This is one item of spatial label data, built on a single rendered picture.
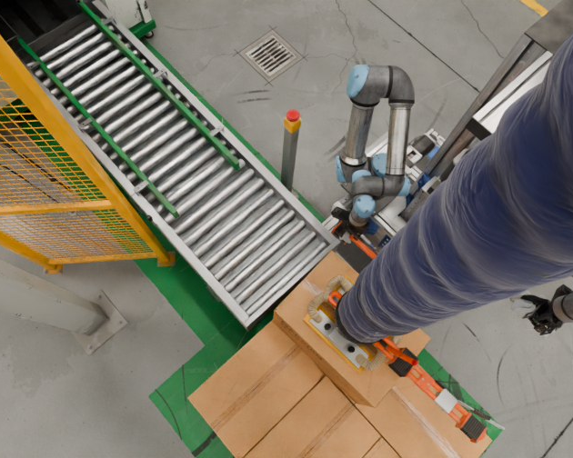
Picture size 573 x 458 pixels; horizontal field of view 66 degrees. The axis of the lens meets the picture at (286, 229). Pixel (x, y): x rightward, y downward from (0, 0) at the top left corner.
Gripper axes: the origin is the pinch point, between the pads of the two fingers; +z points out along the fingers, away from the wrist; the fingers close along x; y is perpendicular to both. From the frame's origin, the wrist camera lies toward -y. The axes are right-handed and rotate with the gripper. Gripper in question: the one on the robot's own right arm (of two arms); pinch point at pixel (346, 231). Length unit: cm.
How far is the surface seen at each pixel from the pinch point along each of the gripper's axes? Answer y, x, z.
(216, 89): -163, 60, 107
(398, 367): 54, -30, -1
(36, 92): -84, -59, -76
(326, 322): 20.5, -34.2, 11.1
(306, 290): 4.0, -29.5, 13.8
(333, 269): 6.6, -13.3, 13.7
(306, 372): 30, -53, 54
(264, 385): 19, -73, 54
